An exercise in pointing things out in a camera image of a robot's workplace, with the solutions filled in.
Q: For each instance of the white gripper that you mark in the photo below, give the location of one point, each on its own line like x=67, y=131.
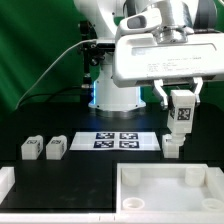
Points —
x=140, y=61

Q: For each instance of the white square tabletop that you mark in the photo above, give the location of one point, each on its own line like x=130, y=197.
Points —
x=168, y=187

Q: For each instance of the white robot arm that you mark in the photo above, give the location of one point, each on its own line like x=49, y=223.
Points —
x=105, y=16

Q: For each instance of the white sheet with tags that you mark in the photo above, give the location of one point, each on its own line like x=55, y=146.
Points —
x=132, y=141

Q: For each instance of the green backdrop curtain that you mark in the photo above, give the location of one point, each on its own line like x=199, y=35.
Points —
x=33, y=33

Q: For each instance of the white left obstacle block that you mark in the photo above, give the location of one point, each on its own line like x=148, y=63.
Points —
x=7, y=180

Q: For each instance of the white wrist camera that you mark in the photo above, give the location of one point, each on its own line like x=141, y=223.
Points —
x=151, y=21

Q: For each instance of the black camera on stand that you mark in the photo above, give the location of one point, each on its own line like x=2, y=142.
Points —
x=91, y=57

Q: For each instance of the white front rail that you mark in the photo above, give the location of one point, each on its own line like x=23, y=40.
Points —
x=155, y=218

